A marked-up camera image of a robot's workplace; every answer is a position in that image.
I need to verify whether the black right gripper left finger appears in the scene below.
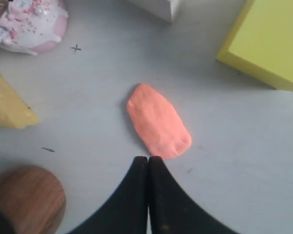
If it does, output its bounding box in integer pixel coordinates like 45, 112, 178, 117
71, 156, 148, 234

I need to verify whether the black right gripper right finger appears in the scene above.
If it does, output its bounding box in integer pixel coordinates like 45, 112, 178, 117
148, 156, 242, 234

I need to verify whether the orange putty blob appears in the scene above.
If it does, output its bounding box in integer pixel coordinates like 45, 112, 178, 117
126, 84, 192, 159

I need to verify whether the brown wooden cup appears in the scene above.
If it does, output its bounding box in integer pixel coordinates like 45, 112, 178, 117
0, 165, 66, 234

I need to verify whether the yellow cheese wedge toy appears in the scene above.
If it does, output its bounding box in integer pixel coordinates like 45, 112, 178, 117
0, 75, 40, 129

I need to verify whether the yellow cube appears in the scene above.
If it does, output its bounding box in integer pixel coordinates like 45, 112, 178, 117
217, 0, 293, 91

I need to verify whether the natural wooden cube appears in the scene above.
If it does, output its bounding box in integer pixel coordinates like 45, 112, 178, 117
141, 0, 182, 23

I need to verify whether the pink toy cake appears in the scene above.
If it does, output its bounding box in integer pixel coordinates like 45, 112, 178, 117
0, 0, 68, 56

